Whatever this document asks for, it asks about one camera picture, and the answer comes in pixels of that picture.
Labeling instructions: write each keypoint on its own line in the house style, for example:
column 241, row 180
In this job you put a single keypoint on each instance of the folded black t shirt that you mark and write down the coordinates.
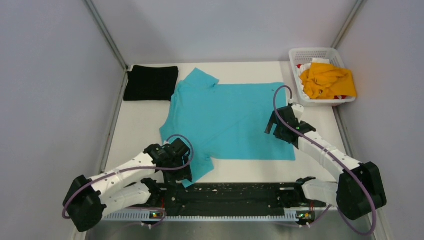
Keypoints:
column 151, row 83

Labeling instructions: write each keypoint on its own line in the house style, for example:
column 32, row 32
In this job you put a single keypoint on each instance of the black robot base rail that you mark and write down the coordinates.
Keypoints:
column 229, row 199

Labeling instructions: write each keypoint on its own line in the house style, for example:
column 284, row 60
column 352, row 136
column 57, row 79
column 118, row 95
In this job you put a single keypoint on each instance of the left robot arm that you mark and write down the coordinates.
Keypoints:
column 90, row 199

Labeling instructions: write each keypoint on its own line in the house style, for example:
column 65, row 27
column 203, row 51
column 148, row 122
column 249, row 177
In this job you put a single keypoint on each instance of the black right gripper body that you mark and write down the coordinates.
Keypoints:
column 279, row 130

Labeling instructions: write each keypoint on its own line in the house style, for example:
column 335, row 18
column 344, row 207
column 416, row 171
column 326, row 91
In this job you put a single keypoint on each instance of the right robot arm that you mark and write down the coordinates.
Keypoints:
column 358, row 188

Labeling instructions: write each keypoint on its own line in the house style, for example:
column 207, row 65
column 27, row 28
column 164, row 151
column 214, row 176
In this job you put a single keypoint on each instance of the yellow t shirt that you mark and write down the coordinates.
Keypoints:
column 324, row 81

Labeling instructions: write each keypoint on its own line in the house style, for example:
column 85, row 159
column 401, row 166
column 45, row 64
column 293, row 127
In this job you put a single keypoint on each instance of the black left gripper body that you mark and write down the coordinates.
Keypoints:
column 177, row 174

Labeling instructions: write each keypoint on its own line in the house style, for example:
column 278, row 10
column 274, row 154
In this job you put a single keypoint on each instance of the white slotted cable duct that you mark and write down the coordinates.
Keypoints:
column 133, row 215

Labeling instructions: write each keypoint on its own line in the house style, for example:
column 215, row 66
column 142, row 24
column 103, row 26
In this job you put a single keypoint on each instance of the white plastic basket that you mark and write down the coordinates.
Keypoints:
column 305, row 55

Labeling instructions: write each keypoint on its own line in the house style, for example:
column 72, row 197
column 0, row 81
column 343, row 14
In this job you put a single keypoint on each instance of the cyan t shirt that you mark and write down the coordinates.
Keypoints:
column 224, row 122

